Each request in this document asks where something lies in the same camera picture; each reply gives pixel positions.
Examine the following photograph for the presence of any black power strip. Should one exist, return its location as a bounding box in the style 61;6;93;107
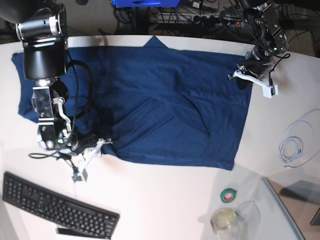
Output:
191;15;243;28

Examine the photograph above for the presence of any black computer keyboard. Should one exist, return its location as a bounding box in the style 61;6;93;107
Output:
2;171;120;240

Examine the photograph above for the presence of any glass panel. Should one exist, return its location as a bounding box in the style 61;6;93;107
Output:
261;175;320;240

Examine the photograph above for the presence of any blue box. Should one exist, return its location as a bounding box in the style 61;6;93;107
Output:
110;0;180;8

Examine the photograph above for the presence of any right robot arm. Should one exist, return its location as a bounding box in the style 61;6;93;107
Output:
0;0;97;161

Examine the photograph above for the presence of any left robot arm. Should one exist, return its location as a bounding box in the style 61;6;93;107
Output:
219;0;291;98

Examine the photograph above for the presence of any dark blue t-shirt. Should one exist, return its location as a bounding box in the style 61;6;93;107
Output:
11;36;254;171

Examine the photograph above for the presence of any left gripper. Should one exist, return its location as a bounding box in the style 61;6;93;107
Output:
236;51;274;90

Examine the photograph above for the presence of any clear glass jar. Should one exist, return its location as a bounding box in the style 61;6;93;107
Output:
210;208;241;240

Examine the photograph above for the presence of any green electrical tape roll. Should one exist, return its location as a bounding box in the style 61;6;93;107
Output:
220;188;237;204

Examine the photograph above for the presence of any coiled white cable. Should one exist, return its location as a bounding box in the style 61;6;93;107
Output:
278;108;320;169

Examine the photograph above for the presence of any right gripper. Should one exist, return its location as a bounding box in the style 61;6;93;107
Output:
62;134;99;160

